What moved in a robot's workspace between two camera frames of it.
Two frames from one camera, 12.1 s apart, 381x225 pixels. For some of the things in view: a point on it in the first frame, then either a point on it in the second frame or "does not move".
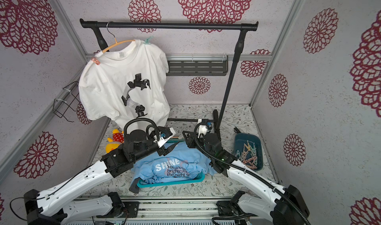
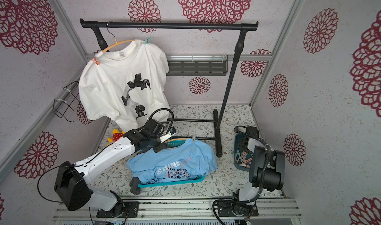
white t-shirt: [127, 83] does not move
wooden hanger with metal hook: [115, 43] does not move
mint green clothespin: [147, 41] does not move
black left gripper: [163, 151] → [160, 147]
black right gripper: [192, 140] → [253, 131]
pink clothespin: [95, 60] does not move
